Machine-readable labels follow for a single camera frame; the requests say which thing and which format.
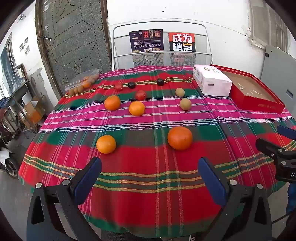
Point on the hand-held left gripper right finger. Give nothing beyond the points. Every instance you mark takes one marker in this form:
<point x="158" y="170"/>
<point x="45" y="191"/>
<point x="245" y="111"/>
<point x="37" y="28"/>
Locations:
<point x="210" y="177"/>

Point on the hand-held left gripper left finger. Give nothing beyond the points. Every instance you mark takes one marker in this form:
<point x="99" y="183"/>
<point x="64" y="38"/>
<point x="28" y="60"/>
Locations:
<point x="90" y="176"/>

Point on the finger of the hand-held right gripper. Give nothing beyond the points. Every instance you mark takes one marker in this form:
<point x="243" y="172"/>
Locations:
<point x="268" y="146"/>
<point x="286" y="131"/>

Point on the small orange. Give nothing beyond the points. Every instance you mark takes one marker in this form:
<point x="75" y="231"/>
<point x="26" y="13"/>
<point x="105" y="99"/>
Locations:
<point x="137" y="108"/>
<point x="112" y="102"/>
<point x="106" y="144"/>

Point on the large orange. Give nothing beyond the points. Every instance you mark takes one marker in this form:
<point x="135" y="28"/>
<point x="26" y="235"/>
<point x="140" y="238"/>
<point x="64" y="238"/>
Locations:
<point x="180" y="138"/>

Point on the red cardboard box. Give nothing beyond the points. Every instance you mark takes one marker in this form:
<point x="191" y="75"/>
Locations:
<point x="248" y="89"/>

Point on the green-brown round fruit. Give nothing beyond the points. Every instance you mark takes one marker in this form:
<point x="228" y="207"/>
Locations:
<point x="179" y="92"/>
<point x="185" y="104"/>

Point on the person's right hand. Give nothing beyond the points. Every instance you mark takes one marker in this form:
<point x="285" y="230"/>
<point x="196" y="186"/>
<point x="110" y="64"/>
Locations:
<point x="291" y="199"/>

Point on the plaid tablecloth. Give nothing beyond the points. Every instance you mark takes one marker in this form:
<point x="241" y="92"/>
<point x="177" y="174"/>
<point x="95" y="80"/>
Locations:
<point x="148" y="166"/>

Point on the grey metal cabinet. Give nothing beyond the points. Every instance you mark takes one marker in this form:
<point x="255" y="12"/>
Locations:
<point x="276" y="69"/>

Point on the white tissue pack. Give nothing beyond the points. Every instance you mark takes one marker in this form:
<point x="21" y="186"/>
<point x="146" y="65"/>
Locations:
<point x="211" y="81"/>

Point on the open cardboard box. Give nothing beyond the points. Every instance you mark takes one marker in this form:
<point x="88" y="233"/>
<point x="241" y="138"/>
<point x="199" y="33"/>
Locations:
<point x="33" y="111"/>

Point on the parked scooter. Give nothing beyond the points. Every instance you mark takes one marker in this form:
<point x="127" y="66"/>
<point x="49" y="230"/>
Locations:
<point x="5" y="150"/>

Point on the clear plastic fruit container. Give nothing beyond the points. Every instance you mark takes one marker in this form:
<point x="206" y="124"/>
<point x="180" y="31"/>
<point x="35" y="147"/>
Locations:
<point x="82" y="84"/>

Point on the red tomato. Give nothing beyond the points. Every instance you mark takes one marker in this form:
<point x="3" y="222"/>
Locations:
<point x="140" y="95"/>
<point x="119" y="87"/>

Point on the dark plum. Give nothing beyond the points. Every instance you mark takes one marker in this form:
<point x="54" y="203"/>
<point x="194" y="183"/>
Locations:
<point x="160" y="81"/>
<point x="131" y="85"/>

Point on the metal rack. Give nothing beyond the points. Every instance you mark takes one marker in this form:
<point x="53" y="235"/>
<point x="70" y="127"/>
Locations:
<point x="19" y="92"/>

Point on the barred window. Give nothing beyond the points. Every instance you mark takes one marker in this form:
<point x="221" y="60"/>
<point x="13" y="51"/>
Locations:
<point x="270" y="20"/>

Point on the red and black book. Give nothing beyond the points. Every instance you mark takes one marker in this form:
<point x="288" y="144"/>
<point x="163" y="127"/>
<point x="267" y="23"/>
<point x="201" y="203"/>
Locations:
<point x="182" y="46"/>

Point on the white metal mesh chair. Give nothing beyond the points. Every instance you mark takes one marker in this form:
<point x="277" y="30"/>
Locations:
<point x="122" y="46"/>

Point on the riveted metal door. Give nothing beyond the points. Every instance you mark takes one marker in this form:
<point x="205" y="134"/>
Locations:
<point x="76" y="39"/>

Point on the blue framed window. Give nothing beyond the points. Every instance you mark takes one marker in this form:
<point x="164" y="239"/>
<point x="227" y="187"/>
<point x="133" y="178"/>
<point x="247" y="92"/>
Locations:
<point x="8" y="62"/>

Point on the dark cookbook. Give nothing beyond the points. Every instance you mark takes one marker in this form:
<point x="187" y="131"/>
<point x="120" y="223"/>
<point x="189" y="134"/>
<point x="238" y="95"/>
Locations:
<point x="146" y="45"/>

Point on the wall notice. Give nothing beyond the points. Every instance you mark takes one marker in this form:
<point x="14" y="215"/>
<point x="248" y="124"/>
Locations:
<point x="26" y="46"/>

